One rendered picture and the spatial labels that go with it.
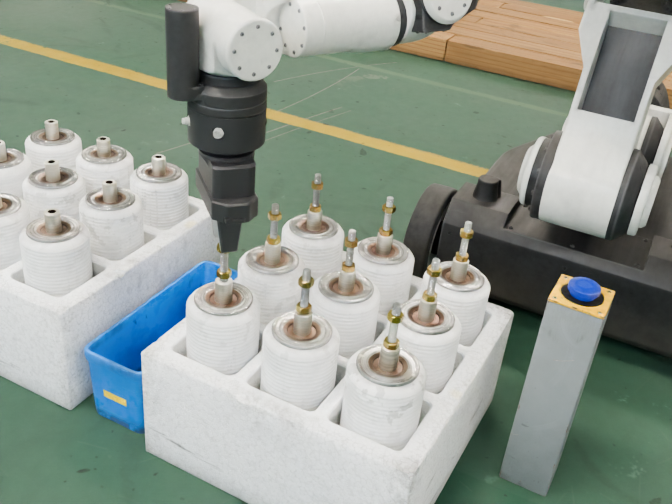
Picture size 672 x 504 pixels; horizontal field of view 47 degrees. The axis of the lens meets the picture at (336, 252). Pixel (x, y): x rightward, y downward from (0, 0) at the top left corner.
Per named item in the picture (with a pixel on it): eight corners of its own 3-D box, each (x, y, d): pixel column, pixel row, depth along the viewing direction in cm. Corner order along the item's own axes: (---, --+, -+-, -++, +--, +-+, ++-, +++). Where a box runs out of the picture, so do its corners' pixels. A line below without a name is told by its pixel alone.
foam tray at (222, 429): (287, 318, 141) (293, 232, 132) (492, 400, 127) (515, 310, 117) (144, 451, 111) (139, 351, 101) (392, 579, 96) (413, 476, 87)
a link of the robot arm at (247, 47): (243, 87, 93) (245, -11, 87) (289, 120, 85) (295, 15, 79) (152, 99, 87) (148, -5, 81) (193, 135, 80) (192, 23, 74)
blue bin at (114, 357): (204, 314, 140) (204, 258, 133) (256, 336, 136) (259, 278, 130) (85, 412, 116) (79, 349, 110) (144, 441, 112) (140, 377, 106)
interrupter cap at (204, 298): (185, 291, 102) (185, 287, 102) (238, 280, 106) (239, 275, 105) (206, 323, 97) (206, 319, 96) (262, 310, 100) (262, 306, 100)
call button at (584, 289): (569, 285, 100) (573, 272, 99) (600, 295, 99) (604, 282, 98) (561, 299, 97) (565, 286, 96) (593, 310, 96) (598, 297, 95)
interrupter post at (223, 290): (211, 298, 101) (211, 277, 100) (228, 294, 103) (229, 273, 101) (218, 308, 100) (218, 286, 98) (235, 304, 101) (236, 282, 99)
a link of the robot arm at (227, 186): (277, 220, 90) (282, 123, 84) (194, 229, 87) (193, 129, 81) (249, 173, 100) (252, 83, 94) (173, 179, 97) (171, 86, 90)
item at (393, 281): (377, 376, 119) (392, 276, 109) (327, 349, 123) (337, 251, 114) (410, 347, 125) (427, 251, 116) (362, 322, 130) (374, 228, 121)
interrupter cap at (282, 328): (318, 359, 93) (319, 354, 92) (261, 341, 95) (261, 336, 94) (340, 325, 99) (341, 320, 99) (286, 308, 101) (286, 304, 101)
